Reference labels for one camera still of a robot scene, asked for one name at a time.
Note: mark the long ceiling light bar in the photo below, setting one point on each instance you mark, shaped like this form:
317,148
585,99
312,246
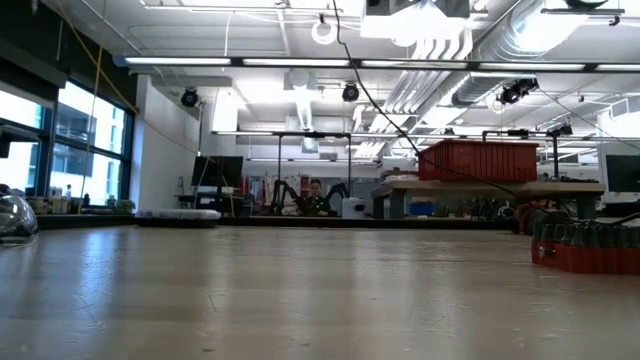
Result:
300,62

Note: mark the red bit holder block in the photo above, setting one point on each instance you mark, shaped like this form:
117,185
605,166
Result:
585,260

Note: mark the black ceiling camera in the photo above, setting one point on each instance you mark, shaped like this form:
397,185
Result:
350,93
515,91
189,98

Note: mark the black computer monitor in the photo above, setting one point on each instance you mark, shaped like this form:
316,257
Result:
624,172
217,171

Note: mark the white appliance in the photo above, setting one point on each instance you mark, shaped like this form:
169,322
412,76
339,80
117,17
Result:
354,207

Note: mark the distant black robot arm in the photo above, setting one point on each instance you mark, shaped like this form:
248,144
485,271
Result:
282,192
340,190

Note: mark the red ribbed storage bin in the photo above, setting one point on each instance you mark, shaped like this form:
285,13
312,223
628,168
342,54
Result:
475,162

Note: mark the blue storage bin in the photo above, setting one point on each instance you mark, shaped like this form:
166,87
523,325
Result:
421,209

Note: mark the person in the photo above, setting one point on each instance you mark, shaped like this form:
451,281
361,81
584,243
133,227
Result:
316,202

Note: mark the silver round air duct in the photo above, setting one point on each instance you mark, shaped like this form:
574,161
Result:
525,30

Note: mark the wooden workbench on casters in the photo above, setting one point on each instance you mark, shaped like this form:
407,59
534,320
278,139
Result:
500,189

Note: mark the black gantry frame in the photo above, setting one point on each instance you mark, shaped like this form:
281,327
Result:
312,134

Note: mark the black camera stand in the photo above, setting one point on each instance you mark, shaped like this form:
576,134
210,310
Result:
555,155

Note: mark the black aluminium table frame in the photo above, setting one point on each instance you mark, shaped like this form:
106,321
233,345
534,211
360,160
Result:
300,222

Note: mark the large glass window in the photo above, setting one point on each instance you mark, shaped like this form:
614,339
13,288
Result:
90,130

